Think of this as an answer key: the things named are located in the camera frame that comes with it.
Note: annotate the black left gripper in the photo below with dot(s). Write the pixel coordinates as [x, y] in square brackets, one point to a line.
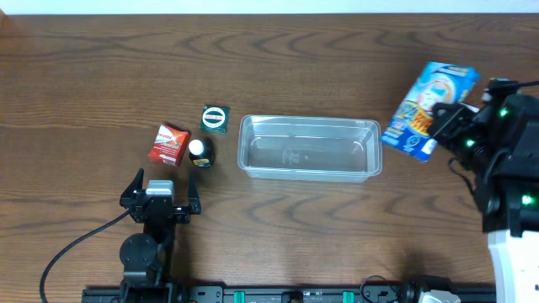
[159, 209]

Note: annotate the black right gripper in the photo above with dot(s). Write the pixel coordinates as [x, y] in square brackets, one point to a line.
[447, 123]

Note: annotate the blue Kool Fever box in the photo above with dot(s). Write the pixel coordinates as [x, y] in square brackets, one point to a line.
[438, 83]

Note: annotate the red Panadol ActiFast box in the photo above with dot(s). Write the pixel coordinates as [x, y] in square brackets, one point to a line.
[169, 146]

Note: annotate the green Zam-Buk box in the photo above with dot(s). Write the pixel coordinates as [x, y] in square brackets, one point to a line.
[214, 119]

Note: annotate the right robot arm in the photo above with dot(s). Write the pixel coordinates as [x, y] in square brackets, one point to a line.
[498, 143]

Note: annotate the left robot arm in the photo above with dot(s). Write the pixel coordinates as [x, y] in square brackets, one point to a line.
[147, 256]

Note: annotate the clear plastic container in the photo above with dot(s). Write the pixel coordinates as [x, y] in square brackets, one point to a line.
[306, 148]

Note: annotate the dark Woods syrup bottle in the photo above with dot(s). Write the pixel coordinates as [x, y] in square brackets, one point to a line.
[202, 152]

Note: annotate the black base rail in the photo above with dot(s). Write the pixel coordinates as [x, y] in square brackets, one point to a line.
[218, 294]

